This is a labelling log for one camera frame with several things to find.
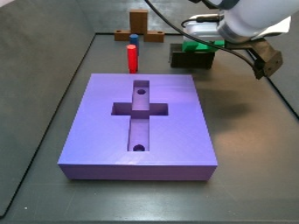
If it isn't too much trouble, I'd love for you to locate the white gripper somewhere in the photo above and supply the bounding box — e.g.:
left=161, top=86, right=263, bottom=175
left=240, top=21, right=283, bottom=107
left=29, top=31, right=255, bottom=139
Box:
left=183, top=21, right=223, bottom=41

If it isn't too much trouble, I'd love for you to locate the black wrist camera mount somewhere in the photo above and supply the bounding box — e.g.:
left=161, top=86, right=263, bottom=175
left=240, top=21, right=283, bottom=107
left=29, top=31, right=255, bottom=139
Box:
left=226, top=38, right=283, bottom=79

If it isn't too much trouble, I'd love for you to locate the black metal fixture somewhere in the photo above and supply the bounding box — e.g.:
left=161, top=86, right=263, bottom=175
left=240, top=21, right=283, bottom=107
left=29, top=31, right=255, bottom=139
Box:
left=169, top=44, right=215, bottom=69

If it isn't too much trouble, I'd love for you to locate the brown cross-shaped block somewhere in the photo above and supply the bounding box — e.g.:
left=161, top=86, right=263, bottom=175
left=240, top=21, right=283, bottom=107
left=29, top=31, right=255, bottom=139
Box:
left=113, top=9, right=164, bottom=43

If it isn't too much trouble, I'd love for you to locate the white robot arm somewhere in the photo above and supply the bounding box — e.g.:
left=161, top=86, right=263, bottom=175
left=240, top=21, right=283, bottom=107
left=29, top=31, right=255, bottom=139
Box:
left=183, top=0, right=299, bottom=43

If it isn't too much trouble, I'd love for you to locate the green U-shaped block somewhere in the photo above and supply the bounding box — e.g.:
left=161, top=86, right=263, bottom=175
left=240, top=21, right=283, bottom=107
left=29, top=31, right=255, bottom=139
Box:
left=181, top=40, right=224, bottom=53

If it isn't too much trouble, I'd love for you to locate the blue peg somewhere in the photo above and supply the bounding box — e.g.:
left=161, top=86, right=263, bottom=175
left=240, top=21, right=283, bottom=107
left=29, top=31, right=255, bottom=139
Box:
left=129, top=34, right=139, bottom=47

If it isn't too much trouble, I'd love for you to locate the purple board with cross slot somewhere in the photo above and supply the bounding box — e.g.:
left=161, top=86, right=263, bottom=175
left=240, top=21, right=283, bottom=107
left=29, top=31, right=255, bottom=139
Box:
left=59, top=73, right=218, bottom=180

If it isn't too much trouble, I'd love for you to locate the red peg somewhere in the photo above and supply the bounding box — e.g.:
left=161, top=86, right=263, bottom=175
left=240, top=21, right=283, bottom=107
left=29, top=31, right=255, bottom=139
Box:
left=125, top=45, right=137, bottom=74

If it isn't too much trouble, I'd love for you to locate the black cable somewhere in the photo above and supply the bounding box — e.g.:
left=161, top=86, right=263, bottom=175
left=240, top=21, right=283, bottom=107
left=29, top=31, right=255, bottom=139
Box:
left=144, top=0, right=262, bottom=73

